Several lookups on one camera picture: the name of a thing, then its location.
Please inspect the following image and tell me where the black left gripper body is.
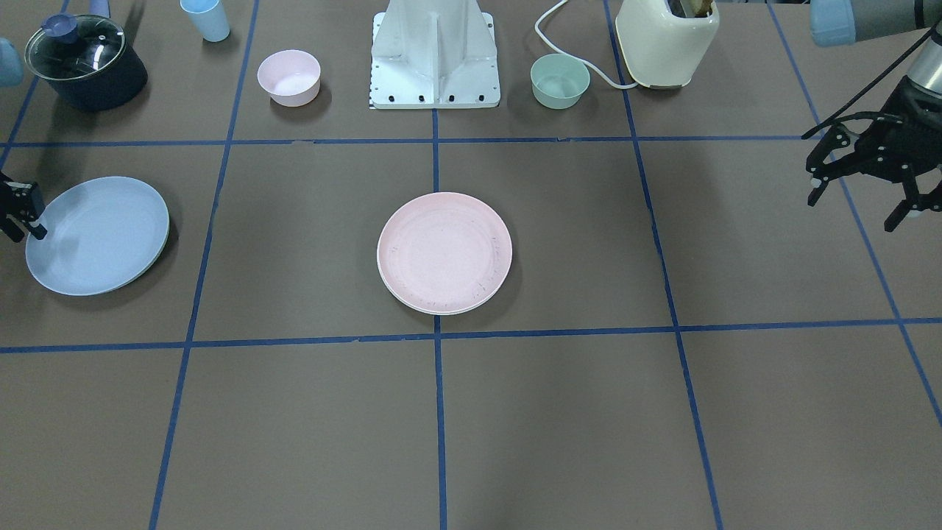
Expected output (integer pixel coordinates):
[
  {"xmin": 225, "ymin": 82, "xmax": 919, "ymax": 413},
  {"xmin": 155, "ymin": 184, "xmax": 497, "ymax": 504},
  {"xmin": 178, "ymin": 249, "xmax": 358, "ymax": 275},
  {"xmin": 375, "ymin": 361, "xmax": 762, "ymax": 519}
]
[{"xmin": 872, "ymin": 77, "xmax": 941, "ymax": 183}]

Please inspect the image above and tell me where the blue plate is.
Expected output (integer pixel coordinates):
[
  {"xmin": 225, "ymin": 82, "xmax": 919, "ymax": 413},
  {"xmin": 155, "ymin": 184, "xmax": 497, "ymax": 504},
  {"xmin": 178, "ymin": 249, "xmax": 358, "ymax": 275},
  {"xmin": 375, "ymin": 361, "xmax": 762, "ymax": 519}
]
[{"xmin": 26, "ymin": 177, "xmax": 169, "ymax": 297}]

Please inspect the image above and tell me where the pink plate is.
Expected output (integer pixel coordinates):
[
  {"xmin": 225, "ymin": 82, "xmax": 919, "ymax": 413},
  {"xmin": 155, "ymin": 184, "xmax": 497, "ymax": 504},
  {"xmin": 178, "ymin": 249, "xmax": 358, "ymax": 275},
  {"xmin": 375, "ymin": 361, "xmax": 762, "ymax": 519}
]
[{"xmin": 377, "ymin": 192, "xmax": 513, "ymax": 313}]

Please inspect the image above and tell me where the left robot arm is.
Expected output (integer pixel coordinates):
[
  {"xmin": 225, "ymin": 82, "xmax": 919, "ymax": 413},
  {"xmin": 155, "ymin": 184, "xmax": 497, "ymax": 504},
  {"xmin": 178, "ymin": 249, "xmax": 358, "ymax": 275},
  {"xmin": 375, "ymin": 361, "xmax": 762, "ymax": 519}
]
[{"xmin": 804, "ymin": 1, "xmax": 941, "ymax": 232}]

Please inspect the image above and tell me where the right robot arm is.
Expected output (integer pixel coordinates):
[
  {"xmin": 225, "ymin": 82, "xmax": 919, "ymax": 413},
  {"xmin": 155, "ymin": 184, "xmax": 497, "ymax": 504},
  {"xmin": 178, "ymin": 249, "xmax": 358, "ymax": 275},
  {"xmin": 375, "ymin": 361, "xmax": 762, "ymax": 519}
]
[{"xmin": 1, "ymin": 38, "xmax": 48, "ymax": 243}]

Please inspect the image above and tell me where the dark blue pot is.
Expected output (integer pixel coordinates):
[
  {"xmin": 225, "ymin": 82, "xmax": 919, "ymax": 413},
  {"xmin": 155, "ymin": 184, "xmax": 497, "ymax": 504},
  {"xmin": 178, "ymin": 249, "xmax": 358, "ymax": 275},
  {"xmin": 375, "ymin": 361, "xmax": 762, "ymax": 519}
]
[{"xmin": 23, "ymin": 1, "xmax": 149, "ymax": 112}]

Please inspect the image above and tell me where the toast slice in toaster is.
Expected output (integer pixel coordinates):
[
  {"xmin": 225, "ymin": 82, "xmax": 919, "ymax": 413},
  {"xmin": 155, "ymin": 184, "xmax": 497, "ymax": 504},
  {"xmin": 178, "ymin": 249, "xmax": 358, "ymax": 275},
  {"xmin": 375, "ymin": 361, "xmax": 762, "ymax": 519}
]
[{"xmin": 670, "ymin": 0, "xmax": 715, "ymax": 19}]

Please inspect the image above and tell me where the light blue cup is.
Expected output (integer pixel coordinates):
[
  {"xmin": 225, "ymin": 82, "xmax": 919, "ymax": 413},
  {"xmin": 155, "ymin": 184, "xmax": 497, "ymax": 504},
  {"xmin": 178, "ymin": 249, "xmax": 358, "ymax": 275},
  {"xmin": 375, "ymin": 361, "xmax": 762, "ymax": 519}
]
[{"xmin": 180, "ymin": 0, "xmax": 231, "ymax": 43}]

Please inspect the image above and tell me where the green bowl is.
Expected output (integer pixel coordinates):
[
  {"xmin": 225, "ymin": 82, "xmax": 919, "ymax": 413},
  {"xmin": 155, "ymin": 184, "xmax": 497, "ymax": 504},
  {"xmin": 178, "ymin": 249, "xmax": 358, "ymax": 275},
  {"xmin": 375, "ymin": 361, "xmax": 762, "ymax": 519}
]
[{"xmin": 529, "ymin": 54, "xmax": 591, "ymax": 110}]

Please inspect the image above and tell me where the pink bowl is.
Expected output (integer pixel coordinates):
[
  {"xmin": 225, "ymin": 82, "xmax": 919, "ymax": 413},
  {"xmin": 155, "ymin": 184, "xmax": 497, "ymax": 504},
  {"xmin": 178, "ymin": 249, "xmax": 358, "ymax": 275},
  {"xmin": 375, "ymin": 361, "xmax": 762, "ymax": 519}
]
[{"xmin": 256, "ymin": 49, "xmax": 321, "ymax": 107}]

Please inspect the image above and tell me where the cream plate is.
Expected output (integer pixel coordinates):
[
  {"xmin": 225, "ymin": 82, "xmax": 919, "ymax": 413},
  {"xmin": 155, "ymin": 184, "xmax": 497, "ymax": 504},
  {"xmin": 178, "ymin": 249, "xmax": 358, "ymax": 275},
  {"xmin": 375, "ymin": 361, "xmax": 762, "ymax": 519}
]
[{"xmin": 376, "ymin": 248, "xmax": 511, "ymax": 316}]

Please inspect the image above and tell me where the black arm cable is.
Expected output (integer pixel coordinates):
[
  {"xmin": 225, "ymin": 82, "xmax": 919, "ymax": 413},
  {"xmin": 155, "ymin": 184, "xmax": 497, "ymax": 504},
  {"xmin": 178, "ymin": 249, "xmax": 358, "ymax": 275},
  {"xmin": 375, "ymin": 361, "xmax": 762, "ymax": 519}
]
[{"xmin": 801, "ymin": 22, "xmax": 942, "ymax": 141}]

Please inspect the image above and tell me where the white toaster cord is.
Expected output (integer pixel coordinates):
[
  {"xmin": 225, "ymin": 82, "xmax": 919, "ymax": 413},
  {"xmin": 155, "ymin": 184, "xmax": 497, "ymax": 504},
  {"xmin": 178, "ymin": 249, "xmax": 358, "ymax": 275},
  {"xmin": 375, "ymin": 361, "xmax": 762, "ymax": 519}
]
[{"xmin": 534, "ymin": 0, "xmax": 640, "ymax": 91}]

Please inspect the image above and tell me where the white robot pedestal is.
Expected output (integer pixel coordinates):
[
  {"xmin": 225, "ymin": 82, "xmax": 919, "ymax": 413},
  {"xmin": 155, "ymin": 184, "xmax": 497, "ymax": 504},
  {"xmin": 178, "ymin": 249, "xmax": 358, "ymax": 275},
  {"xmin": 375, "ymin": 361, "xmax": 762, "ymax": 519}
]
[{"xmin": 368, "ymin": 1, "xmax": 501, "ymax": 110}]

